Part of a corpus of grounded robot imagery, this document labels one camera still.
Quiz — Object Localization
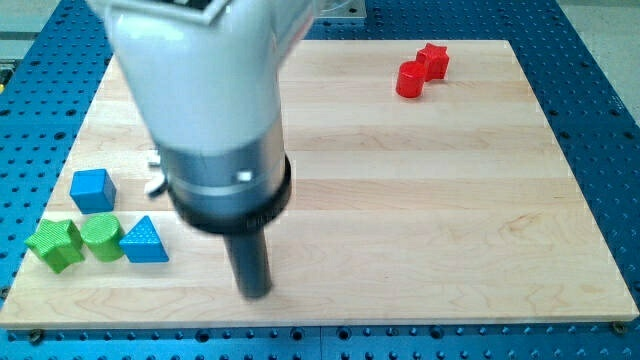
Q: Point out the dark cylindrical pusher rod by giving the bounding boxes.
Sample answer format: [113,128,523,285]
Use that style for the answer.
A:
[223,228,272,299]

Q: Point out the grey black tool flange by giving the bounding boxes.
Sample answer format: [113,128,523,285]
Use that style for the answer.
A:
[144,115,291,234]

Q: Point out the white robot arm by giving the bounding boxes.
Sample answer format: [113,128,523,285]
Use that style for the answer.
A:
[89,0,317,298]

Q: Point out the blue triangle block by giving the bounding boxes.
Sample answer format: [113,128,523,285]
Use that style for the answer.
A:
[119,216,169,263]

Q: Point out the green star block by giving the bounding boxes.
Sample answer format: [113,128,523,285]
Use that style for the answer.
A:
[25,219,85,274]

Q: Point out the red star block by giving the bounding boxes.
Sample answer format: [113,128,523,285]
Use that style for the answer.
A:
[416,43,450,82]

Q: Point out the green cylinder block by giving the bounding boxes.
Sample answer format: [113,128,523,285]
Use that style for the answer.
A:
[80,213,124,262]

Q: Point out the blue cube block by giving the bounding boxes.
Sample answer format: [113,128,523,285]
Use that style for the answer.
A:
[69,168,117,214]

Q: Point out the light wooden board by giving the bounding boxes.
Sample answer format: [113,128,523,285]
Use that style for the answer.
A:
[1,41,638,329]

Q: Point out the red cylinder block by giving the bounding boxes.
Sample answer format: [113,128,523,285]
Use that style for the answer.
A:
[396,61,426,98]

